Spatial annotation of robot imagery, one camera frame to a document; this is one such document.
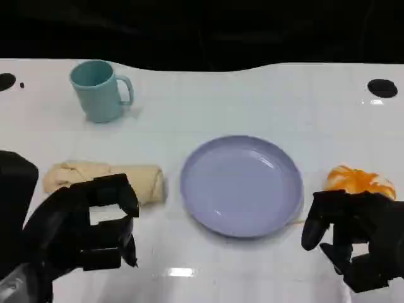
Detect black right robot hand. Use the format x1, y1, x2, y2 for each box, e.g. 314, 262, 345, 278
300, 189, 404, 294

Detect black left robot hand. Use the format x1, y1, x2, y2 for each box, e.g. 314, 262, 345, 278
23, 173, 140, 283

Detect beige towel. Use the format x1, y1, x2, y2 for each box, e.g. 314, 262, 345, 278
42, 161, 167, 208

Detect pale green mug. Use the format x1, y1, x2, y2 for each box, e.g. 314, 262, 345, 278
69, 60, 135, 124

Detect black round table grommet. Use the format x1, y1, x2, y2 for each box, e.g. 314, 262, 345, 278
0, 73, 17, 93
367, 78, 398, 98

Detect lilac plate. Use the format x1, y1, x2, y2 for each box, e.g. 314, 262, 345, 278
180, 135, 304, 238

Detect black backdrop cloth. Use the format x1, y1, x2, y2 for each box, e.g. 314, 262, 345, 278
0, 0, 404, 72

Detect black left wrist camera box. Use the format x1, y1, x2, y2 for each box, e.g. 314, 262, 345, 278
0, 150, 40, 263

